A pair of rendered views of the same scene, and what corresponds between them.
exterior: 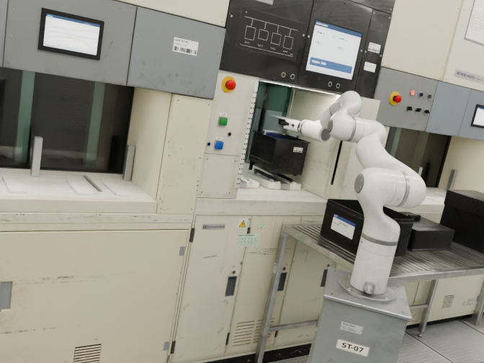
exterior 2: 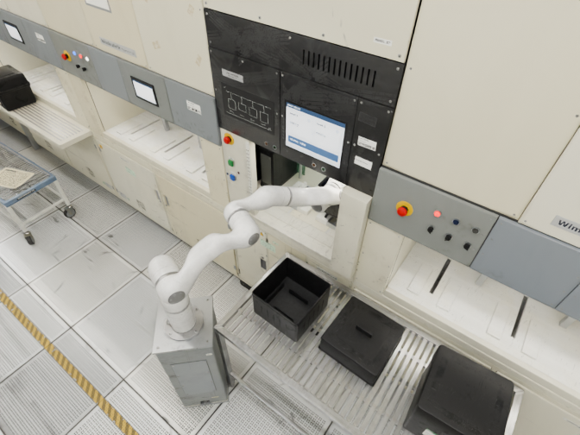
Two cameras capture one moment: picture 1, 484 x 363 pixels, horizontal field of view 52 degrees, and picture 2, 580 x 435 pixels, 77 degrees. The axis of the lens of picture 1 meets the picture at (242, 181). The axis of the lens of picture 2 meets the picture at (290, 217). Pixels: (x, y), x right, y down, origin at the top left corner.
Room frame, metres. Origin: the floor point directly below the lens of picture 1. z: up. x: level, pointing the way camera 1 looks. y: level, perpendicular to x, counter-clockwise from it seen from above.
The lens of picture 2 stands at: (1.77, -1.51, 2.42)
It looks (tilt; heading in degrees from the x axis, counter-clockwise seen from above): 45 degrees down; 69
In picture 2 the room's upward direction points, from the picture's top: 1 degrees clockwise
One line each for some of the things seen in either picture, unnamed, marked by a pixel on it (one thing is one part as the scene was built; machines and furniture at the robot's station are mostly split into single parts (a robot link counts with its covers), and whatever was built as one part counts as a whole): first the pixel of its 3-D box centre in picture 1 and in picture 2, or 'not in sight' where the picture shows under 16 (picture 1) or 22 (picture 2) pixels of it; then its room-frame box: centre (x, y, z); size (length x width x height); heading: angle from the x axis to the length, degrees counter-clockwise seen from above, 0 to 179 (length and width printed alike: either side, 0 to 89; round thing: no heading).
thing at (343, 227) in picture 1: (365, 227); (291, 298); (2.14, -0.58, 0.85); 0.28 x 0.28 x 0.17; 32
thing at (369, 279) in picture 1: (372, 264); (180, 312); (1.61, -0.49, 0.85); 0.19 x 0.19 x 0.18
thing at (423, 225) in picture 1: (411, 227); (362, 336); (2.39, -0.87, 0.83); 0.29 x 0.29 x 0.13; 33
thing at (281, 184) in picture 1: (274, 180); (340, 215); (2.59, -0.17, 0.89); 0.22 x 0.21 x 0.04; 34
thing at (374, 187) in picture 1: (378, 204); (168, 282); (1.60, -0.46, 1.07); 0.19 x 0.12 x 0.24; 103
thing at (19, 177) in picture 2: not in sight; (9, 177); (0.43, 1.47, 0.47); 0.31 x 0.23 x 0.02; 145
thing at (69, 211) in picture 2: not in sight; (16, 187); (0.35, 1.63, 0.24); 0.97 x 0.52 x 0.48; 127
